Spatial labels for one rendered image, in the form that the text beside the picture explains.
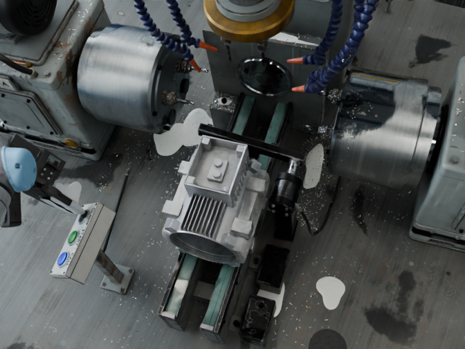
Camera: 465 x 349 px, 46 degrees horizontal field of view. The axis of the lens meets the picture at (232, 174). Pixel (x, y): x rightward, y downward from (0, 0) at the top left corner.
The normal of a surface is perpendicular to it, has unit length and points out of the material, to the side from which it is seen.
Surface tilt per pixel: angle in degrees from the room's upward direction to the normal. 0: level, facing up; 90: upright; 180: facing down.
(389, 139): 43
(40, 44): 0
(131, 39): 9
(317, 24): 90
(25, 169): 90
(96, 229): 52
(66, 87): 90
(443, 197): 90
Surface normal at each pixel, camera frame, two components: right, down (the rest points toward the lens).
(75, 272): 0.69, -0.11
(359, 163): -0.32, 0.68
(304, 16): -0.30, 0.85
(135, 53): -0.14, -0.32
